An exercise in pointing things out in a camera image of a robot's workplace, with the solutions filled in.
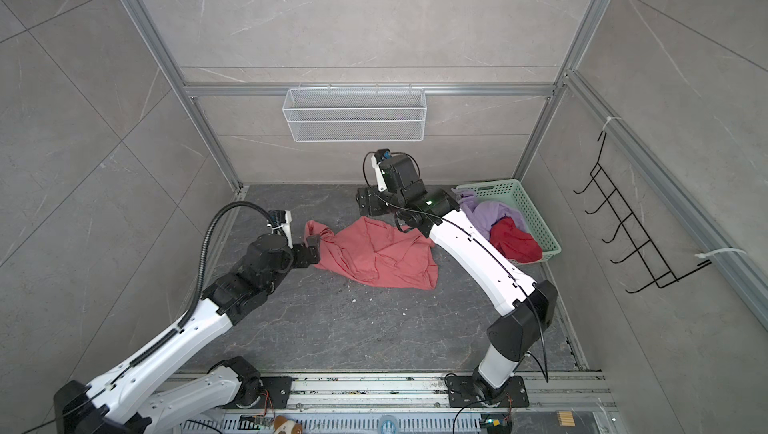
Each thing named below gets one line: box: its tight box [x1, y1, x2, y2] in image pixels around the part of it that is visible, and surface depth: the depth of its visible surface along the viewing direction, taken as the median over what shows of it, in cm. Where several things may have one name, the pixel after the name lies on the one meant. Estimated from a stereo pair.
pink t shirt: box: [304, 216, 439, 289], surface depth 97 cm
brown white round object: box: [273, 415, 303, 434], surface depth 68 cm
